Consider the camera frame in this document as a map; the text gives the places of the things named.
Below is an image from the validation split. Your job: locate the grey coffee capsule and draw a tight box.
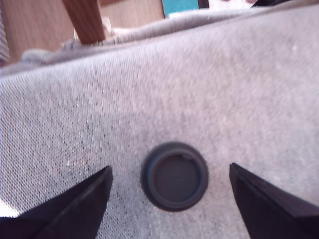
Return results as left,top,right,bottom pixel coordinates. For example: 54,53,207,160
140,141,209,213

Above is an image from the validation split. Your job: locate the grey tablecloth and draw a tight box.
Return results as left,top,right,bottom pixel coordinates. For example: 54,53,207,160
0,0,319,239

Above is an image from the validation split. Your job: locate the wooden chair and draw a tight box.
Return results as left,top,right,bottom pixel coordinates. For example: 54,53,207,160
61,0,107,46

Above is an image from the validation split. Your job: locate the teal object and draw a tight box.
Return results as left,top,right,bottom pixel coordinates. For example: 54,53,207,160
161,0,200,19

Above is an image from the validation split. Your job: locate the grey corduroy sofa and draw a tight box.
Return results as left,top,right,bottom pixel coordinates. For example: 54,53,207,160
0,19,11,67

